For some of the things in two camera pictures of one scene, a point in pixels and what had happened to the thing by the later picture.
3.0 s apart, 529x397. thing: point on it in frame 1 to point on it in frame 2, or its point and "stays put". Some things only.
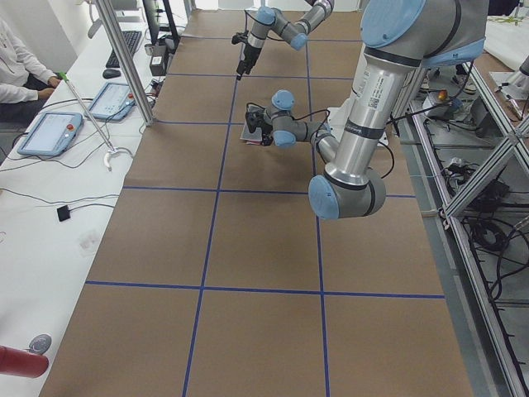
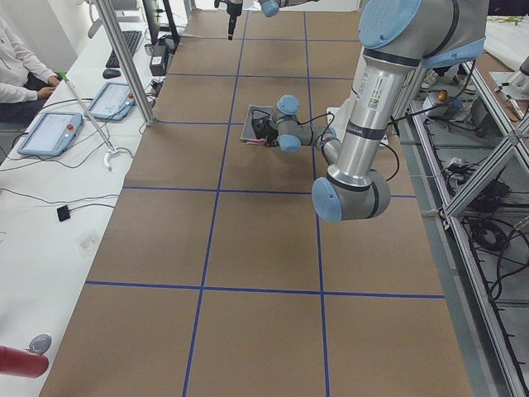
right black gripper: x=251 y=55 to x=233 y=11
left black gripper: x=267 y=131 stays put
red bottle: x=22 y=363 stays put
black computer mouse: x=111 y=74 stays put
